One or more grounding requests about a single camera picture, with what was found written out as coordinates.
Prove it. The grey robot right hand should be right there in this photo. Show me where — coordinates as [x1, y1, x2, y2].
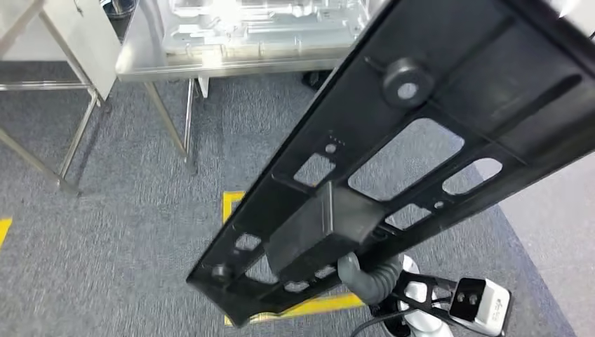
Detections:
[337, 251, 366, 287]

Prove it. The black plastic plate holder part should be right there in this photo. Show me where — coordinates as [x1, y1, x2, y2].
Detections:
[185, 0, 595, 329]

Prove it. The stainless steel workbench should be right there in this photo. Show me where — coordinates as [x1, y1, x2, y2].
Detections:
[114, 0, 389, 174]

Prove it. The black caster wheel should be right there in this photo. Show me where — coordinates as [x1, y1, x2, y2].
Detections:
[301, 70, 334, 92]

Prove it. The silver moulded fixture tray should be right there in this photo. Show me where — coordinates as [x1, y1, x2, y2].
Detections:
[160, 0, 373, 58]

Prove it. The white board panel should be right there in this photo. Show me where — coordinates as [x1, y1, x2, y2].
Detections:
[43, 0, 123, 102]

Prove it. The black round bin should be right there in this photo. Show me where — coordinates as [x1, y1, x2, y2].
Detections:
[98, 0, 139, 20]

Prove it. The black camera cable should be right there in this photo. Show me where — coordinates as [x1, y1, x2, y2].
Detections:
[348, 307, 422, 337]

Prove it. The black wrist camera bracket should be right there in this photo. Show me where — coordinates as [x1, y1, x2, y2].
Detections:
[371, 268, 460, 323]

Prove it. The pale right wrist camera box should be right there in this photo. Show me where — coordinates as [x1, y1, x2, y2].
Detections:
[447, 277, 513, 337]

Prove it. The steel frame side table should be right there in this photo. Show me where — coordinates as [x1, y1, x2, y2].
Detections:
[0, 0, 123, 197]

